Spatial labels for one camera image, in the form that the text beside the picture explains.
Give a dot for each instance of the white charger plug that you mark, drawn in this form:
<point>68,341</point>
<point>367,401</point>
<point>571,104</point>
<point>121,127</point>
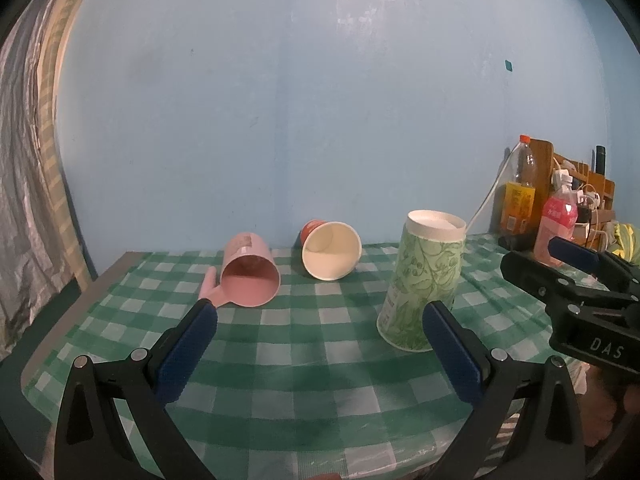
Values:
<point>560,178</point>

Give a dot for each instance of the person's right hand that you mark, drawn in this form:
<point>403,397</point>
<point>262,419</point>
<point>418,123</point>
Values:
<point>602,405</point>

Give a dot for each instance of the wooden desk rack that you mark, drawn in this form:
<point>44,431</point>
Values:
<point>542,152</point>

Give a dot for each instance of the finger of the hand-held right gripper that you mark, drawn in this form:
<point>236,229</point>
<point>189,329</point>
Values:
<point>572,251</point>
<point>532,272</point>

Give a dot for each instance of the pink-labelled drink bottle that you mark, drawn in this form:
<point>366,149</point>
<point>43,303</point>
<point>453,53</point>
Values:
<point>554,222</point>

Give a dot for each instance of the orange and white paper cup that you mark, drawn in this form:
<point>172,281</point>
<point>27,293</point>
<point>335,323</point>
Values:
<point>331,252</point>

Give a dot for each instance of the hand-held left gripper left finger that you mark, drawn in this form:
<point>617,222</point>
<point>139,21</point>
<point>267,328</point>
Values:
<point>186,347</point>

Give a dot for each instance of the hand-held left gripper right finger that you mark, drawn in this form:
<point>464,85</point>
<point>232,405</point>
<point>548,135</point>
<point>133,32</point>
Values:
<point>452,355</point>

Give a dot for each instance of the grey curtain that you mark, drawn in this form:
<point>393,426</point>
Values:
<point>25,210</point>

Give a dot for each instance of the green checked tablecloth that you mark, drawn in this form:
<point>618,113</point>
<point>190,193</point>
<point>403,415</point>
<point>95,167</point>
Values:
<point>300,365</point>

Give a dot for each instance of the orange-capped soda bottle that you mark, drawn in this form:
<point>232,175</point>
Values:
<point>517,202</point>

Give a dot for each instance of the yellow-green cloth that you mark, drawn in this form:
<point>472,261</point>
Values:
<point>627,240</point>

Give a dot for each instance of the green patterned paper cup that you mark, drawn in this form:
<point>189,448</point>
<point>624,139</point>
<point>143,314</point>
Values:
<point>425,272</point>

